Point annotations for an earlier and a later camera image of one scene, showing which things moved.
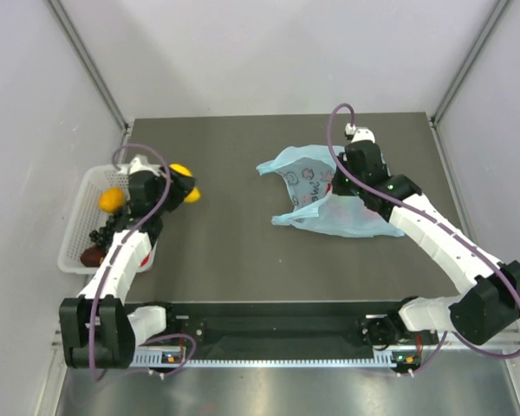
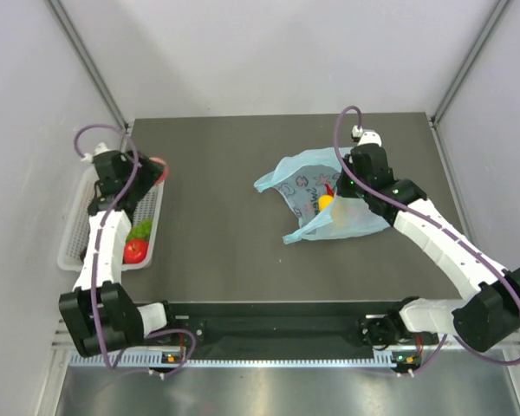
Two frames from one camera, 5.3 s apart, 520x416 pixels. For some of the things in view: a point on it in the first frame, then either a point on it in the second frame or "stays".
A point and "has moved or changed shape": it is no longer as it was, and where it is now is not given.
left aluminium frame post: x=91 y=65 stays
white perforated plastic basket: x=87 y=214 stays
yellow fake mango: x=194 y=196 → x=324 y=201
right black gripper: x=338 y=187 stays
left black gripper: x=178 y=195 → x=151 y=172
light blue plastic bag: x=306 y=173 has moved or changed shape
